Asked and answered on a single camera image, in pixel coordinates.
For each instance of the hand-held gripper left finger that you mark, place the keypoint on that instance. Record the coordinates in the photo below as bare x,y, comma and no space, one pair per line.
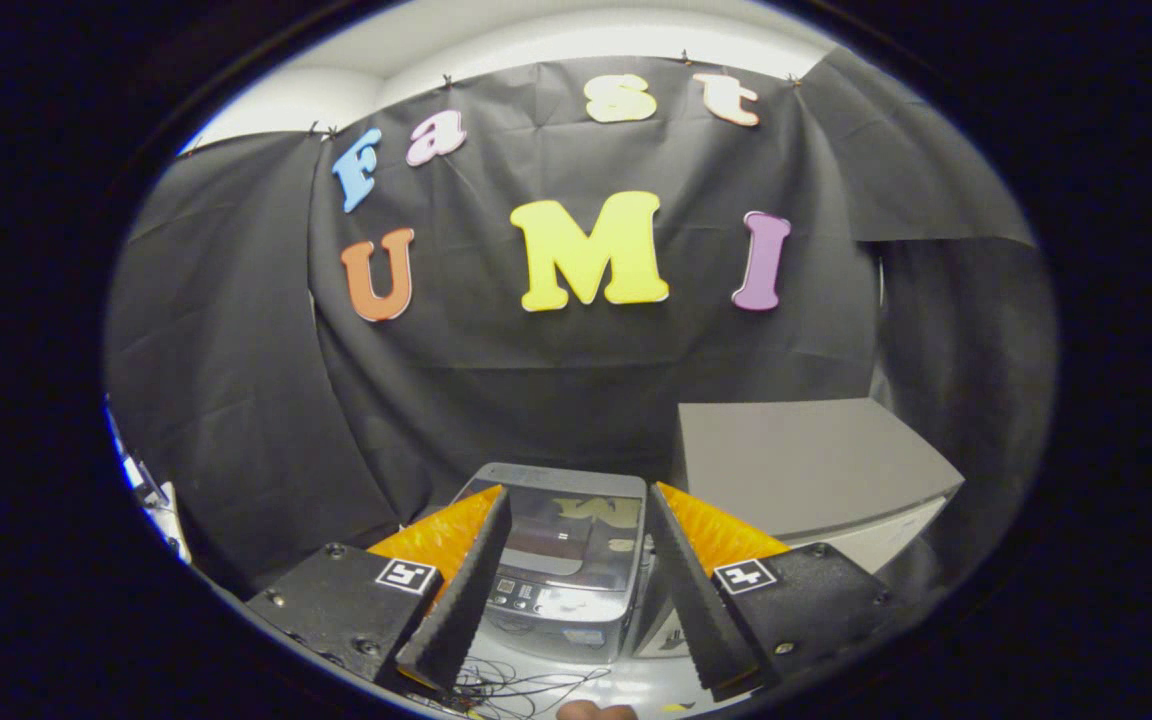
466,610

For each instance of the white cluttered equipment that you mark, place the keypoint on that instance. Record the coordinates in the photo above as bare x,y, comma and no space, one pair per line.
161,500

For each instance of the grey washing machine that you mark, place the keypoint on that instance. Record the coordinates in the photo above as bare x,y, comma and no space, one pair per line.
556,625

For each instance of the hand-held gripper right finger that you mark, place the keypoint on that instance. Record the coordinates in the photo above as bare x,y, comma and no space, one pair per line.
701,610

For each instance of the black backdrop cloth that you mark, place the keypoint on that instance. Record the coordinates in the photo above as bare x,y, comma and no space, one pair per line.
536,380

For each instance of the white cabinet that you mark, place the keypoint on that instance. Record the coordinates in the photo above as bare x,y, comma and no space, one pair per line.
806,460

